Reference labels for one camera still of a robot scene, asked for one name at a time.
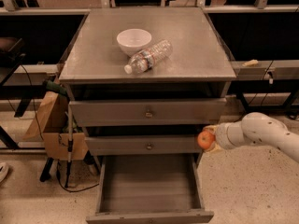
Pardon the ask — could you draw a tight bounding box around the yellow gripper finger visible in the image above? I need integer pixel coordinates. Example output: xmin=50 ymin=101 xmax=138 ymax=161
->
xmin=206 ymin=142 xmax=222 ymax=153
xmin=203 ymin=125 xmax=219 ymax=133

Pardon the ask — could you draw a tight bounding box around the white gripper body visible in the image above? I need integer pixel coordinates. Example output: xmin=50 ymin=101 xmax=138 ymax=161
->
xmin=215 ymin=121 xmax=244 ymax=149

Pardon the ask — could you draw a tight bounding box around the orange fruit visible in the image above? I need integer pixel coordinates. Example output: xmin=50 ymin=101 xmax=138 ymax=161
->
xmin=197 ymin=130 xmax=215 ymax=150

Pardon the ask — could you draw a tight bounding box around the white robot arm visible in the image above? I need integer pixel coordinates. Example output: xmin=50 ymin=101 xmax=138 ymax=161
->
xmin=197 ymin=112 xmax=299 ymax=162

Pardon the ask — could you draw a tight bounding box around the grey top drawer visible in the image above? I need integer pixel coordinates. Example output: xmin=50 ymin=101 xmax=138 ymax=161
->
xmin=70 ymin=98 xmax=226 ymax=127

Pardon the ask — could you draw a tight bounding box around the grey middle drawer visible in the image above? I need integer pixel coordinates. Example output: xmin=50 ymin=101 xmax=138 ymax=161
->
xmin=85 ymin=134 xmax=203 ymax=155

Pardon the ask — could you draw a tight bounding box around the grey open bottom drawer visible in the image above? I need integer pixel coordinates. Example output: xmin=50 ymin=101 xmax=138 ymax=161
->
xmin=86 ymin=154 xmax=214 ymax=224

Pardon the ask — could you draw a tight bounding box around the grey drawer cabinet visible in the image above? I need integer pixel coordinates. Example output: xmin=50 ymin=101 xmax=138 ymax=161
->
xmin=57 ymin=7 xmax=237 ymax=170

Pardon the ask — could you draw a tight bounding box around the small yellow foam piece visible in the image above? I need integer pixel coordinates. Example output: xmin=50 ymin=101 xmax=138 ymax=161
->
xmin=242 ymin=59 xmax=258 ymax=67

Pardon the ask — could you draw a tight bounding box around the clear plastic water bottle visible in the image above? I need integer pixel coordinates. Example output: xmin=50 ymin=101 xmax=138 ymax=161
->
xmin=124 ymin=40 xmax=173 ymax=75

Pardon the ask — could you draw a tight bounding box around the white ceramic bowl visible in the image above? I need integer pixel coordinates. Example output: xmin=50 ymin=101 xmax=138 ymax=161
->
xmin=117 ymin=29 xmax=151 ymax=57

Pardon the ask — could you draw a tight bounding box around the brown cardboard box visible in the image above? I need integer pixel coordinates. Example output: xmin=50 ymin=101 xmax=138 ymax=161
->
xmin=23 ymin=91 xmax=90 ymax=161

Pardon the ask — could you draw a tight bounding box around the white shoe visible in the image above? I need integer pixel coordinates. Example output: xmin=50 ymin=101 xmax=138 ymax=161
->
xmin=0 ymin=162 xmax=9 ymax=183

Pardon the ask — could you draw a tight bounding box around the black floor cable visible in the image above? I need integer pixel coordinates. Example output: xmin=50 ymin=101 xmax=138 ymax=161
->
xmin=236 ymin=59 xmax=278 ymax=123

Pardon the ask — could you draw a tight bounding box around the green handled grabber stick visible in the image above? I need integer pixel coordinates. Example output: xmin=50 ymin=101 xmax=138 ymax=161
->
xmin=40 ymin=81 xmax=73 ymax=189

